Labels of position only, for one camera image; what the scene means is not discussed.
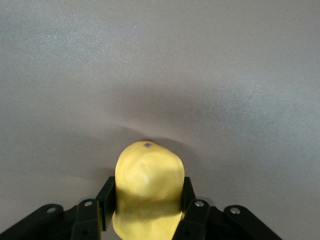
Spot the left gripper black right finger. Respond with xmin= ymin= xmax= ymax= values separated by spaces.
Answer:
xmin=172 ymin=176 xmax=285 ymax=240

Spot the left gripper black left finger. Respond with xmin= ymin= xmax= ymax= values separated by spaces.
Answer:
xmin=0 ymin=176 xmax=117 ymax=240

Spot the yellow potato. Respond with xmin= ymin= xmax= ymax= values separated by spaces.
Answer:
xmin=111 ymin=140 xmax=185 ymax=240

